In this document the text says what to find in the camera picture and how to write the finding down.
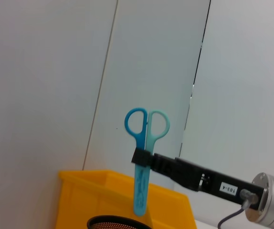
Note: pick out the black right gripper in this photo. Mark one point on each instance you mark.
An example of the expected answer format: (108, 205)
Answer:
(211, 181)

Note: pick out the black mesh pen cup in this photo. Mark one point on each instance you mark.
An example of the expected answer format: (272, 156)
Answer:
(113, 225)

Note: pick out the yellow plastic bin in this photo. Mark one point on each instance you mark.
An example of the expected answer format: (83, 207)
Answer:
(91, 198)

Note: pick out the blue scissors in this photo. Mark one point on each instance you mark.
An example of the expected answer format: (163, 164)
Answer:
(140, 195)

